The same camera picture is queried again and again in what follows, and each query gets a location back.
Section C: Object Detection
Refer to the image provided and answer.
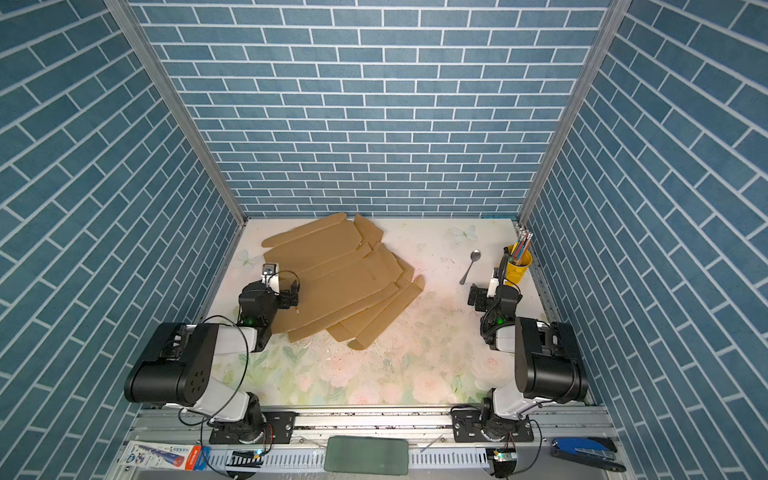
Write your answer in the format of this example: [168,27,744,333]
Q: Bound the brown cardboard box sheet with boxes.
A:
[262,213,425,350]

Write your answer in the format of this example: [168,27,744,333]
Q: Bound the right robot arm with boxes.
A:
[450,283,588,443]

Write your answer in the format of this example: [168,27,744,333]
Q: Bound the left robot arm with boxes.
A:
[124,274,300,447]

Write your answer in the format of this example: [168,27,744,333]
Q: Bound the metal spoon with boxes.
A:
[459,249,482,285]

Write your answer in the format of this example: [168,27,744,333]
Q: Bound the yellow pencil cup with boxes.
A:
[505,248,533,285]

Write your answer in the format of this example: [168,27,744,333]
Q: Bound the coloured pencils bundle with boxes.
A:
[511,229,533,266]

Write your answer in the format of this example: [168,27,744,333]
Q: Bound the green rectangular pad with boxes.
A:
[323,436,409,476]

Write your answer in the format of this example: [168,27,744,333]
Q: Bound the blue black pliers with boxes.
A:
[550,437,626,473]

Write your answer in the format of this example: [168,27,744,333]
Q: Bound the white printed package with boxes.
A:
[118,441,210,471]

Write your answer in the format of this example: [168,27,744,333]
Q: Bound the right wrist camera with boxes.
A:
[487,267,500,298]

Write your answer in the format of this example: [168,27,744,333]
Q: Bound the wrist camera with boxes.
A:
[487,267,500,298]
[262,263,280,294]

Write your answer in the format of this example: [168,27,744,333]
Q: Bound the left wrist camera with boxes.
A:
[262,263,280,294]

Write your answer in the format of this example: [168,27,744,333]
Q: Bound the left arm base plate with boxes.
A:
[209,411,297,446]

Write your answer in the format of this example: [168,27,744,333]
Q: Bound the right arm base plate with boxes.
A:
[449,405,534,443]

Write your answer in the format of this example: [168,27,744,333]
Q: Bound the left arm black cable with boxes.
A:
[177,314,252,427]

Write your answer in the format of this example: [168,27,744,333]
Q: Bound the aluminium front rail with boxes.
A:
[107,403,634,479]

